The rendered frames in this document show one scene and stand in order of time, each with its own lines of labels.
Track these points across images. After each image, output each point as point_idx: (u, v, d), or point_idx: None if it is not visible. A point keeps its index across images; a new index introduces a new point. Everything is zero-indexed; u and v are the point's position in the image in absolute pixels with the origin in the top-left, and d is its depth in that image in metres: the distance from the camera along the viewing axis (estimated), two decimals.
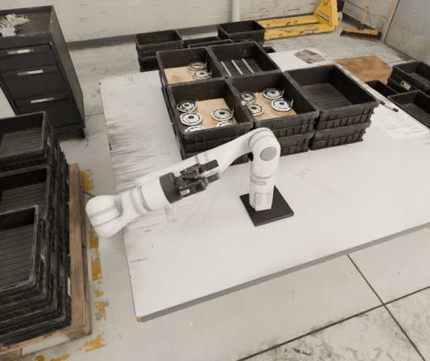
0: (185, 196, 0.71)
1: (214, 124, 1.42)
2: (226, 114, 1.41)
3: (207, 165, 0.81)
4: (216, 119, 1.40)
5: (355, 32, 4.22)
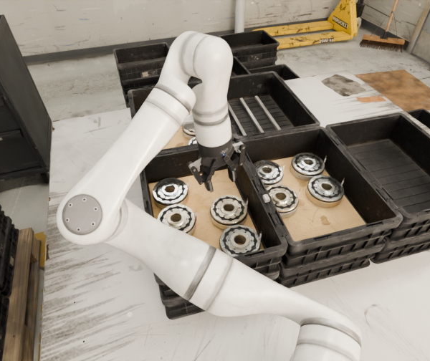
0: (188, 166, 0.68)
1: (216, 226, 0.84)
2: (235, 211, 0.83)
3: (231, 173, 0.74)
4: (218, 222, 0.82)
5: (377, 41, 3.64)
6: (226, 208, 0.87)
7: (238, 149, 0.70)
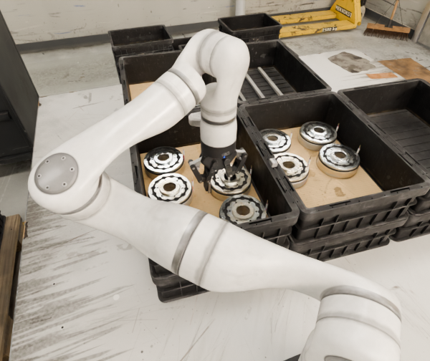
0: (188, 163, 0.68)
1: (215, 198, 0.74)
2: (237, 180, 0.73)
3: (226, 179, 0.74)
4: (218, 192, 0.72)
5: (382, 30, 3.54)
6: None
7: (239, 156, 0.70)
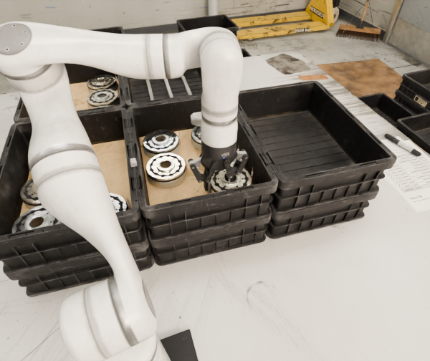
0: (188, 162, 0.69)
1: None
2: (237, 182, 0.73)
3: (226, 180, 0.74)
4: None
5: (353, 31, 3.57)
6: None
7: (240, 157, 0.70)
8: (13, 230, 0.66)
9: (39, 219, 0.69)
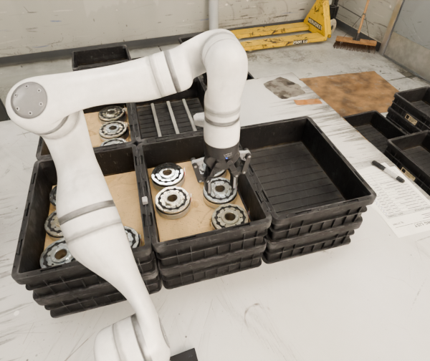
0: (190, 161, 0.68)
1: None
2: (236, 220, 0.84)
3: (232, 179, 0.74)
4: None
5: (350, 43, 3.67)
6: (228, 217, 0.88)
7: (244, 157, 0.70)
8: (41, 262, 0.76)
9: (62, 251, 0.78)
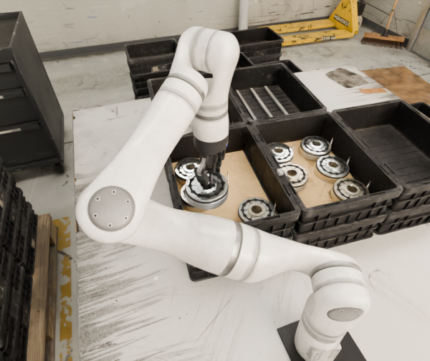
0: (194, 172, 0.66)
1: None
2: (359, 193, 0.90)
3: (217, 170, 0.76)
4: None
5: (378, 39, 3.73)
6: (347, 190, 0.94)
7: None
8: (188, 190, 0.71)
9: None
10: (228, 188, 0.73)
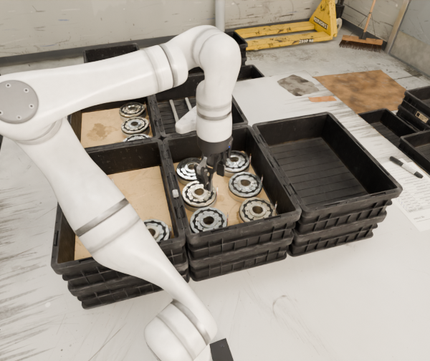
0: (194, 169, 0.67)
1: None
2: (264, 214, 0.85)
3: (221, 168, 0.77)
4: None
5: (356, 41, 3.68)
6: (255, 210, 0.89)
7: None
8: (191, 225, 0.83)
9: (208, 218, 0.85)
10: (226, 225, 0.84)
